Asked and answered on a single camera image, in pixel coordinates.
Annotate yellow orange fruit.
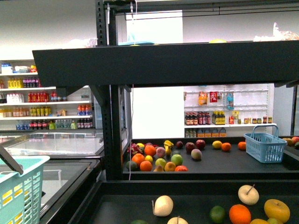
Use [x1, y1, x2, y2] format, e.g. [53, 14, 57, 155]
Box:
[250, 218, 269, 224]

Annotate green lime upper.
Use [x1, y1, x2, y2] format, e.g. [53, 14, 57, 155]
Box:
[209, 205, 225, 224]

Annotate white round pear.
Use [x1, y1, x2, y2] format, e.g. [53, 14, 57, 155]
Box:
[167, 216, 188, 224]

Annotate dark soy sauce bottles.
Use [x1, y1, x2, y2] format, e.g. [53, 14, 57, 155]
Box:
[184, 111, 212, 126]

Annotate teal shopping basket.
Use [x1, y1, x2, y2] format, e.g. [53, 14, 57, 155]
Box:
[0, 155, 50, 224]

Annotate orange mandarin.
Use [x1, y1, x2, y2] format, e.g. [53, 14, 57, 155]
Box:
[229, 204, 251, 224]

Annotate black upper shelf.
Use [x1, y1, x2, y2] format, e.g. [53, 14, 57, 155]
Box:
[33, 41, 299, 87]

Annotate white drinks shelf unit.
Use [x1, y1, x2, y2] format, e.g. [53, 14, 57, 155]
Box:
[0, 60, 93, 131]

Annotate white pear lying sideways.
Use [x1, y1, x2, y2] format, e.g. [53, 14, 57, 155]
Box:
[151, 195, 174, 217]

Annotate grey basket handle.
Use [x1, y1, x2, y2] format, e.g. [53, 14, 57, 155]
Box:
[0, 145, 23, 175]

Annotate far pile of fruit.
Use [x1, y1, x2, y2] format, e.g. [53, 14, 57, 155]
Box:
[125, 140, 188, 172]

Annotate glass top freezer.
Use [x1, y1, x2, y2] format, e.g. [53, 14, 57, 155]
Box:
[0, 131, 106, 224]

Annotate black shelf upright post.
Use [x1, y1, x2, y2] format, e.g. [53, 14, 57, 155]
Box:
[95, 0, 122, 181]

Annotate white pear with stem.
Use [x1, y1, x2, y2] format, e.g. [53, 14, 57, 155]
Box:
[238, 184, 259, 205]

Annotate blue basket far shelf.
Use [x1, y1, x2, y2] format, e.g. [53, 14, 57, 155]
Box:
[243, 125, 287, 163]

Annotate yellow apple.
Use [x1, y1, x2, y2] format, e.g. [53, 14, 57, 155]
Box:
[264, 199, 291, 223]

